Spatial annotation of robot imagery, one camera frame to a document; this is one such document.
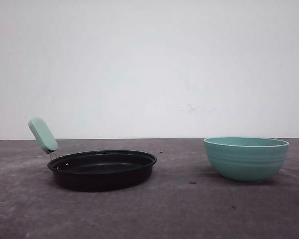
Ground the black frying pan green handle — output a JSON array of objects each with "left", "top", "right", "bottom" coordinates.
[{"left": 28, "top": 117, "right": 157, "bottom": 192}]

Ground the teal ceramic bowl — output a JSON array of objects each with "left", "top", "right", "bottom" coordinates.
[{"left": 203, "top": 137, "right": 290, "bottom": 182}]

